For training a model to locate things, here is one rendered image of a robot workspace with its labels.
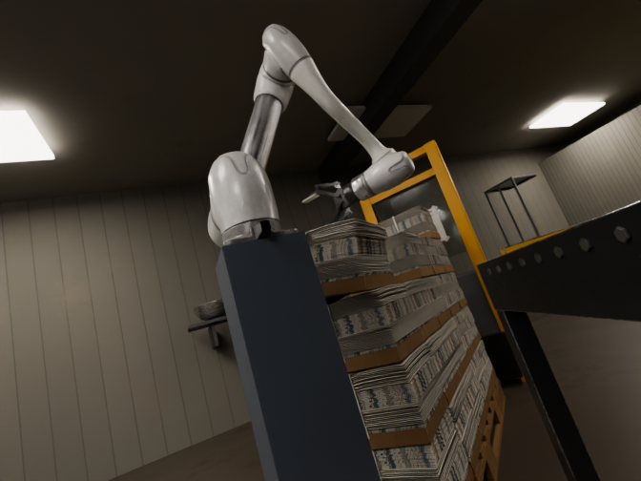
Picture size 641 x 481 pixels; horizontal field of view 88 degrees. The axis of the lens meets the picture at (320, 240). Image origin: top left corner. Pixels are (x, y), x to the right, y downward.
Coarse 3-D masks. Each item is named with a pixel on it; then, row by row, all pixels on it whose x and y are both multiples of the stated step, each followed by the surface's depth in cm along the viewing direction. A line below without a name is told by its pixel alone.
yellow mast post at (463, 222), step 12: (432, 144) 263; (432, 156) 263; (444, 168) 258; (444, 180) 258; (444, 192) 257; (456, 192) 253; (456, 204) 252; (456, 216) 252; (468, 228) 247; (468, 240) 247; (468, 252) 246; (480, 252) 242; (480, 276) 242
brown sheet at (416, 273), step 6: (414, 270) 155; (420, 270) 153; (426, 270) 164; (432, 270) 176; (396, 276) 159; (402, 276) 157; (408, 276) 156; (414, 276) 155; (420, 276) 153; (396, 282) 159; (402, 282) 157; (354, 294) 169
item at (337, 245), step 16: (336, 224) 108; (352, 224) 105; (368, 224) 115; (320, 240) 111; (336, 240) 107; (352, 240) 104; (368, 240) 113; (384, 240) 128; (320, 256) 110; (336, 256) 107; (352, 256) 104; (368, 256) 111; (384, 256) 125; (320, 272) 109; (336, 272) 107; (352, 272) 104; (368, 272) 106; (384, 272) 120
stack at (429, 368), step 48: (384, 288) 108; (432, 288) 164; (384, 336) 101; (432, 336) 132; (384, 384) 101; (432, 384) 113; (480, 384) 170; (384, 480) 100; (432, 480) 93; (480, 480) 115
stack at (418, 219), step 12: (396, 216) 222; (408, 216) 217; (420, 216) 213; (384, 228) 225; (396, 228) 221; (408, 228) 217; (420, 228) 213; (432, 228) 223; (444, 252) 222; (444, 264) 209; (456, 288) 212; (468, 312) 215; (468, 324) 199; (480, 348) 200; (504, 396) 206; (504, 408) 192
